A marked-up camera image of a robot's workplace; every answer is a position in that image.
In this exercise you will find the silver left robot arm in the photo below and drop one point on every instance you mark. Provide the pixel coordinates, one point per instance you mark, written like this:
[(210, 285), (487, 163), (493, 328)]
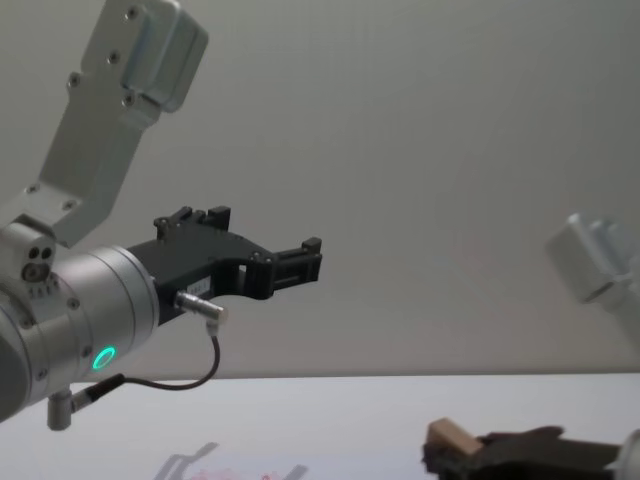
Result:
[(95, 295)]

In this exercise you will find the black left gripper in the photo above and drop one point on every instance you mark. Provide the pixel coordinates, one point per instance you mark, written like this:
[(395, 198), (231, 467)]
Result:
[(200, 265)]

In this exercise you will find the white curtain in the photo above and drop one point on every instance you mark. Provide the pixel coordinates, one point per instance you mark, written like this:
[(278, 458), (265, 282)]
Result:
[(400, 150)]

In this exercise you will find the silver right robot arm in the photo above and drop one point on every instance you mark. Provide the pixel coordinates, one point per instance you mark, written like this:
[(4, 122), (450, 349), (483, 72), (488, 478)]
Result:
[(590, 265)]

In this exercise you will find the white table cloth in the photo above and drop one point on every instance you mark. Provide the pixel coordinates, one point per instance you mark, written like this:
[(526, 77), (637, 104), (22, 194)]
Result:
[(320, 425)]

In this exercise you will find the small tan block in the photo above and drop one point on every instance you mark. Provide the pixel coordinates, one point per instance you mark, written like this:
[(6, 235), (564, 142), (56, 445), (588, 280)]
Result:
[(452, 434)]

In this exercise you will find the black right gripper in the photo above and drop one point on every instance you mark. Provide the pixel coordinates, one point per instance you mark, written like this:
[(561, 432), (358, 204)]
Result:
[(540, 455)]

